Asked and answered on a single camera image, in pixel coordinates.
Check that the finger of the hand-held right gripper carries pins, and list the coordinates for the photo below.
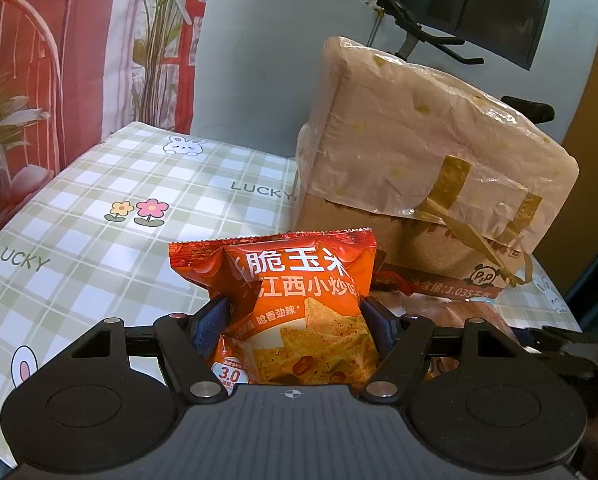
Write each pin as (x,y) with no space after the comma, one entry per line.
(569,347)

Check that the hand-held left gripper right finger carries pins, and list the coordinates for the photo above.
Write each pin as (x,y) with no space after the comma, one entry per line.
(379,327)

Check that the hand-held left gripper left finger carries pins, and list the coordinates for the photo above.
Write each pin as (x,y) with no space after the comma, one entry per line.
(211,330)

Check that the brown cardboard box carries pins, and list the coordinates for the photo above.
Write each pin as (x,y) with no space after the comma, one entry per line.
(429,255)

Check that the orange corn chip packet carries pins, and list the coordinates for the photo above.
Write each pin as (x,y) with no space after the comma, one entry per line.
(299,285)

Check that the clear plastic bag liner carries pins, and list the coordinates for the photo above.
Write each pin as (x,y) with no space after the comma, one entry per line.
(389,135)

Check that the red snack packet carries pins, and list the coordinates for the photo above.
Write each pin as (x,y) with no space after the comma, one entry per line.
(394,281)

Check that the brown snack packet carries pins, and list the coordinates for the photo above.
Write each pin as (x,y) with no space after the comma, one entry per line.
(449,310)

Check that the checkered tablecloth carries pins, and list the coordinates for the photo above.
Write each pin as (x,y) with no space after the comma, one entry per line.
(104,260)

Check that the black exercise bike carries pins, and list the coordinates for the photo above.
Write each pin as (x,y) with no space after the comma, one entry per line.
(414,35)

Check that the thin metal pole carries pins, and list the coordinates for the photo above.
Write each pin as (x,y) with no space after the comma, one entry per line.
(375,27)

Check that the dark window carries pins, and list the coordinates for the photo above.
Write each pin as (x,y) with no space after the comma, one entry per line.
(479,0)

